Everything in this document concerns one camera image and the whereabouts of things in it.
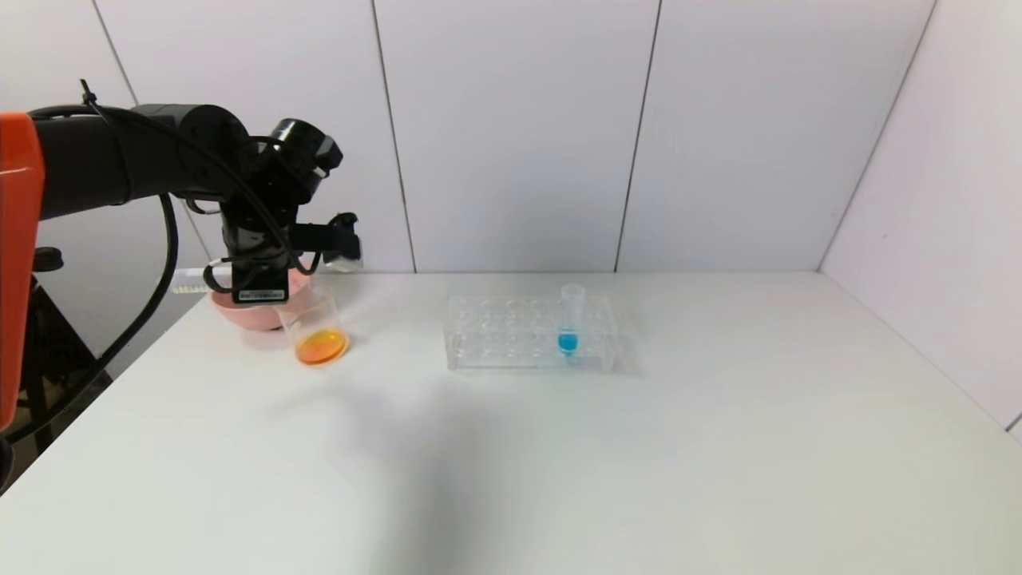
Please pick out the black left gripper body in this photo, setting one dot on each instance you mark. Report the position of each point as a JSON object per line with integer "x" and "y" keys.
{"x": 260, "y": 289}

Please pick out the test tube with yellow pigment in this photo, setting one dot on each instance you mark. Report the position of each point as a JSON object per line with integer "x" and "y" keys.
{"x": 196, "y": 281}

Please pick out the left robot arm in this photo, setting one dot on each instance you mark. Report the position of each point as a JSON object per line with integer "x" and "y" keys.
{"x": 96, "y": 160}

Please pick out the clear glass beaker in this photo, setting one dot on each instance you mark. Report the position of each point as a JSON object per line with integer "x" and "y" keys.
{"x": 321, "y": 347}

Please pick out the clear acrylic test tube rack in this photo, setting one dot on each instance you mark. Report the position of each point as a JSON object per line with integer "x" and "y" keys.
{"x": 487, "y": 361}

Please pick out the test tube with blue pigment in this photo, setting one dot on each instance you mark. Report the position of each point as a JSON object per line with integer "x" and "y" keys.
{"x": 568, "y": 343}

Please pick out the pink plastic bowl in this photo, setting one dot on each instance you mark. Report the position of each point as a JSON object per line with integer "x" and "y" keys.
{"x": 247, "y": 318}

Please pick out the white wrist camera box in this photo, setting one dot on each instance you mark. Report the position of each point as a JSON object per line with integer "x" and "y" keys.
{"x": 350, "y": 247}

